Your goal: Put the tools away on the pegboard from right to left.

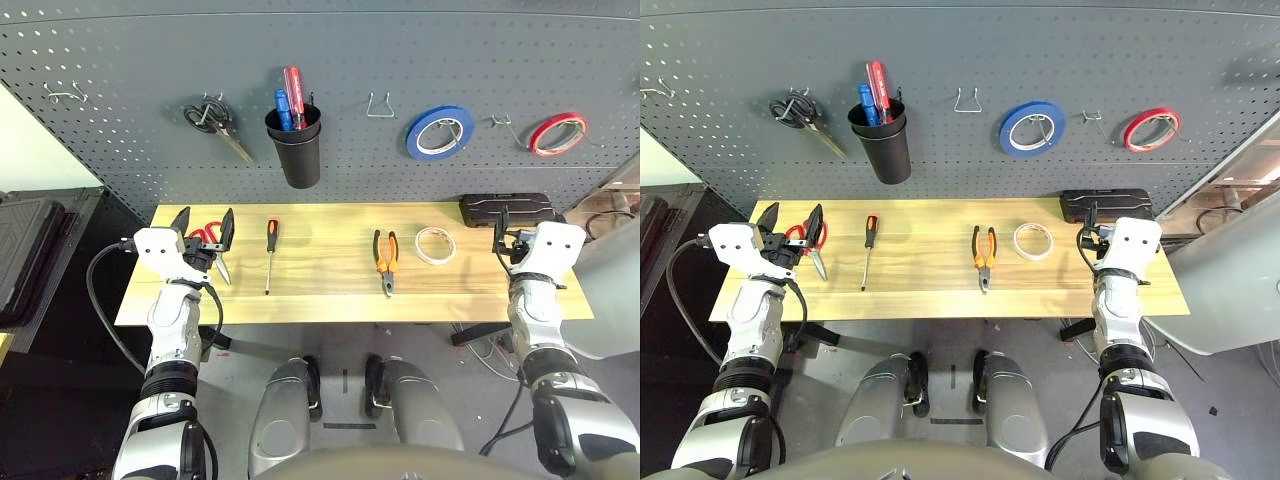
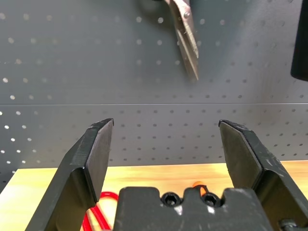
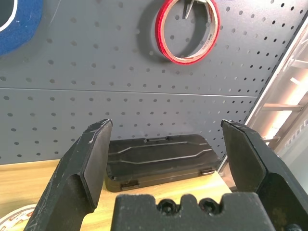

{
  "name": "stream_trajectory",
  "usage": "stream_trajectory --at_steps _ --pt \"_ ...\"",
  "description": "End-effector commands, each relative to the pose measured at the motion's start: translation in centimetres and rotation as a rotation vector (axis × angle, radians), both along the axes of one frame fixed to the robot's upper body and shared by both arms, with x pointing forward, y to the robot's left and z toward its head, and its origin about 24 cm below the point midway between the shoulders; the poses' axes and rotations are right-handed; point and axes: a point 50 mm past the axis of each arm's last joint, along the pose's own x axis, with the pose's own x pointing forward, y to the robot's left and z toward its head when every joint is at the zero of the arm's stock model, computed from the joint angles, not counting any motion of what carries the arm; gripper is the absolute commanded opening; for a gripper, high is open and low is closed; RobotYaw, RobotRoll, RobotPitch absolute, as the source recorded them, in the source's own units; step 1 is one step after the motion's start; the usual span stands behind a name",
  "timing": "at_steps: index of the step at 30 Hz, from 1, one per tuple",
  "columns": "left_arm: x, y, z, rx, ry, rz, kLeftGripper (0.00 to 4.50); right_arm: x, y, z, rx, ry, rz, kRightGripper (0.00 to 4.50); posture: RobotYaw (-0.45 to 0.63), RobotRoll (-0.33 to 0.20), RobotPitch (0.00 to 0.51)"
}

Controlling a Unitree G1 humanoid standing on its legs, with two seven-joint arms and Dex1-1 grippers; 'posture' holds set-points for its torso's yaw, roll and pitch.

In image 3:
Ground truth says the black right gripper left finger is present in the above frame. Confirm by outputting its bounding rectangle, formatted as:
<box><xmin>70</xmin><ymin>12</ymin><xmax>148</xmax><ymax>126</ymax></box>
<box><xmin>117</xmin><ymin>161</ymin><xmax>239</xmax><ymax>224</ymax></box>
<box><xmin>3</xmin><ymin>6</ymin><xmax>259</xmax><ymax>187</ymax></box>
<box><xmin>23</xmin><ymin>118</ymin><xmax>114</xmax><ymax>231</ymax></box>

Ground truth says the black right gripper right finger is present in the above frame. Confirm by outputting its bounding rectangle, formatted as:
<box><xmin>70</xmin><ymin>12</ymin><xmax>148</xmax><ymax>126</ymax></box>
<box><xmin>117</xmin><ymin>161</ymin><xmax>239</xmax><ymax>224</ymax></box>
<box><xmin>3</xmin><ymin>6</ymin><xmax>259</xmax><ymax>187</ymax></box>
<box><xmin>220</xmin><ymin>119</ymin><xmax>308</xmax><ymax>231</ymax></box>

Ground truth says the white tape roll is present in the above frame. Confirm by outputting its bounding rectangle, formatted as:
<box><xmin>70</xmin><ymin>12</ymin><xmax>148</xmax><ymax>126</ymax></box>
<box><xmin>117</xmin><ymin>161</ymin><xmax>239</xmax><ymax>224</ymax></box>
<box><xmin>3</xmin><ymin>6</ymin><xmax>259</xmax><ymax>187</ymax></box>
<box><xmin>0</xmin><ymin>204</ymin><xmax>37</xmax><ymax>231</ymax></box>

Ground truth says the grey metal pegboard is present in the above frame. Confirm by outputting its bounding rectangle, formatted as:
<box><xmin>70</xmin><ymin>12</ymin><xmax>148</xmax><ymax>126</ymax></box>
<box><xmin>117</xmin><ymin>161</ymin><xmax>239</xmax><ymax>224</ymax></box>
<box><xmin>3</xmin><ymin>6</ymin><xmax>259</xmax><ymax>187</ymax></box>
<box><xmin>0</xmin><ymin>0</ymin><xmax>308</xmax><ymax>167</ymax></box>

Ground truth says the brown wooden shelf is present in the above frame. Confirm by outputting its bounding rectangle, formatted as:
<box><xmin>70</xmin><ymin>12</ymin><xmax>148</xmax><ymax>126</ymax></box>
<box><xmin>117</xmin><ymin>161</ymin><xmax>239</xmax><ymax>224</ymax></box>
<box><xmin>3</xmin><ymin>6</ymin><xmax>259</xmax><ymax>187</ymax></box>
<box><xmin>261</xmin><ymin>72</ymin><xmax>308</xmax><ymax>150</ymax></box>

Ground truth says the black plastic tool case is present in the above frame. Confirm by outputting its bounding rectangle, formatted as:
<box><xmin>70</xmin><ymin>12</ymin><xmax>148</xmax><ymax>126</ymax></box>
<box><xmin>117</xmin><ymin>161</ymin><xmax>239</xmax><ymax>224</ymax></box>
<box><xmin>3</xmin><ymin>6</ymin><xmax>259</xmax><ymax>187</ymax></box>
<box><xmin>103</xmin><ymin>134</ymin><xmax>221</xmax><ymax>193</ymax></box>

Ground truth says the red tape roll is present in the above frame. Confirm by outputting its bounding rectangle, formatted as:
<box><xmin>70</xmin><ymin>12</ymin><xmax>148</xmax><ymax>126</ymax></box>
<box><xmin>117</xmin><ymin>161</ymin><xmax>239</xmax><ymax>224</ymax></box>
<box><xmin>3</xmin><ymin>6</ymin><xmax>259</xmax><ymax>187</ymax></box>
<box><xmin>154</xmin><ymin>0</ymin><xmax>221</xmax><ymax>65</ymax></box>

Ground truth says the silver tape peg hook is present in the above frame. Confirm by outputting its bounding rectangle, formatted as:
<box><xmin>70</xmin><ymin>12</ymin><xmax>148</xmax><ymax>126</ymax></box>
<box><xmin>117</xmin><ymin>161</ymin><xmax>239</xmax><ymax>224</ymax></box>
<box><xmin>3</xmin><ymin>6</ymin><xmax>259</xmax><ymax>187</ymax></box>
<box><xmin>182</xmin><ymin>0</ymin><xmax>207</xmax><ymax>19</ymax></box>

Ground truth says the blue tape roll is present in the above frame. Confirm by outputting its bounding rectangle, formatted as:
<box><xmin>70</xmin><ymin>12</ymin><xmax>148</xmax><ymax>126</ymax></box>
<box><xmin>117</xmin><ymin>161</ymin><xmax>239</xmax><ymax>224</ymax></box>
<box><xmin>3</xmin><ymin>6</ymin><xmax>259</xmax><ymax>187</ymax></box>
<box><xmin>0</xmin><ymin>0</ymin><xmax>44</xmax><ymax>56</ymax></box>

